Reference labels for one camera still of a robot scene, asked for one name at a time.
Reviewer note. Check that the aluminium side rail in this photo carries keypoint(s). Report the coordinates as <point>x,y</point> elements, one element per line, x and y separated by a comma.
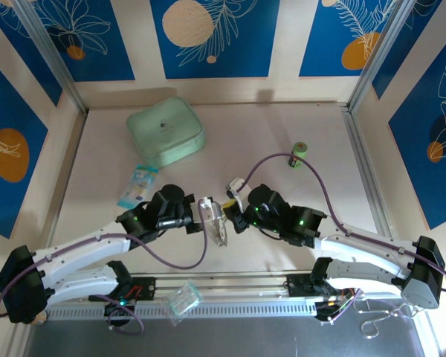
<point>368,175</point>
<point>65,178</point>

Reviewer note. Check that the green cylindrical battery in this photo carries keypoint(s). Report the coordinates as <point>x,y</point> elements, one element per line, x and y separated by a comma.
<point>300,148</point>

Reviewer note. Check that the aluminium frame post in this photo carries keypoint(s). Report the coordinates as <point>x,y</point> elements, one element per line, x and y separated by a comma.
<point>380,56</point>
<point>55,63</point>

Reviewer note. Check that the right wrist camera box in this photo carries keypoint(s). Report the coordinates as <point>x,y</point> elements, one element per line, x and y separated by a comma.
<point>235,184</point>

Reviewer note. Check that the small electronics board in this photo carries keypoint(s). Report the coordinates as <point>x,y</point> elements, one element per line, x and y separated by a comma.
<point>331,310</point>
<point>119,308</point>

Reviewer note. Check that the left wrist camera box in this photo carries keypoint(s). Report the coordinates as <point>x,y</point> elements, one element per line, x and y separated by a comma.
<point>210,212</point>

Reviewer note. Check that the clear plastic box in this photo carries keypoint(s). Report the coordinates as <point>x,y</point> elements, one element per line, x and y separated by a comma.
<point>186,299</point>

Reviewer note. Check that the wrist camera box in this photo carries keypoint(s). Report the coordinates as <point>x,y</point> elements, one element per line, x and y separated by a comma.
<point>210,212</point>
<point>235,184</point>

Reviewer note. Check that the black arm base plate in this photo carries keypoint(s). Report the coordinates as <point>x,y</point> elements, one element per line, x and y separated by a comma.
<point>299,284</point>
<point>145,288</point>

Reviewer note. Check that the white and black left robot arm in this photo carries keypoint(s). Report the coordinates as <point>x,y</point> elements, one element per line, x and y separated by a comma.
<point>85,247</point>

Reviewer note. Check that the blue floral wall panel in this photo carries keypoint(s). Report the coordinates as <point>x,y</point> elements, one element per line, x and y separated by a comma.
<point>7,111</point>
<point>423,29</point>
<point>96,37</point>
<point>319,37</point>
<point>22,48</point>
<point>412,167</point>
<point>245,56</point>

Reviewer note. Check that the blue cotton swab packet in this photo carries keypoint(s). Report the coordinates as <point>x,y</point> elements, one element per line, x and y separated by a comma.
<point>139,182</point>

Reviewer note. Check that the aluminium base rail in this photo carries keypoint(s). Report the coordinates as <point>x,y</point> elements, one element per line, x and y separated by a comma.
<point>226,286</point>

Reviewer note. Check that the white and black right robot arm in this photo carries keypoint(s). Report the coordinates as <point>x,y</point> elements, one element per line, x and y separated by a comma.
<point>368,249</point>

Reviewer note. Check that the mint green fabric zip case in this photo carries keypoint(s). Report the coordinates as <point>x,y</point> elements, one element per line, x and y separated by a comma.
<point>163,130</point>

